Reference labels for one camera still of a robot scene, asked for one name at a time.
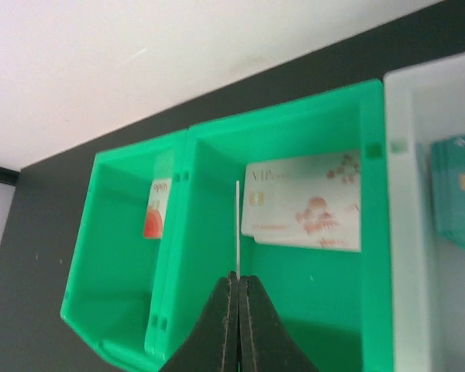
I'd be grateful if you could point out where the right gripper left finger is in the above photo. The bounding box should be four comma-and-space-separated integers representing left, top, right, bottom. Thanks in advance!
160, 272, 239, 372

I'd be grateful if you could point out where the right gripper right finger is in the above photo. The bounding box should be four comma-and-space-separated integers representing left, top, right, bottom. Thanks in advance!
239, 276, 318, 372

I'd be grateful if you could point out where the grey patterned card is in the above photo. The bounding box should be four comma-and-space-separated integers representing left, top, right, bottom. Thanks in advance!
241, 150, 361, 252

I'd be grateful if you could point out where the red dotted card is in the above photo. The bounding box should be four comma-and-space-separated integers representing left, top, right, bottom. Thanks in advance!
143, 177, 172, 239

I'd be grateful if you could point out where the teal card in bin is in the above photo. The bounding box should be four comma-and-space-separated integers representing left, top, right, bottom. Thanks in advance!
430, 134, 465, 249

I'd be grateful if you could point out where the middle green bin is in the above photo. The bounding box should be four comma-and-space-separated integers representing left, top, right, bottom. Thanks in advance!
145, 80, 394, 371

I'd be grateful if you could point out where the green bin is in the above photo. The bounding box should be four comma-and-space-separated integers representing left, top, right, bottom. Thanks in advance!
60, 130, 188, 371
145, 80, 394, 371

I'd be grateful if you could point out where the left green bin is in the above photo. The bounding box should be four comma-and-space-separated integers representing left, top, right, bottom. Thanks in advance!
60, 130, 188, 371

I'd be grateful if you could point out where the white bin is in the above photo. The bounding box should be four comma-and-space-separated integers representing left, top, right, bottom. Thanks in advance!
384, 53, 465, 371

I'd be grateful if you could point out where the left black frame post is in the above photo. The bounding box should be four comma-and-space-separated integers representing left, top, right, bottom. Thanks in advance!
0, 167, 19, 186

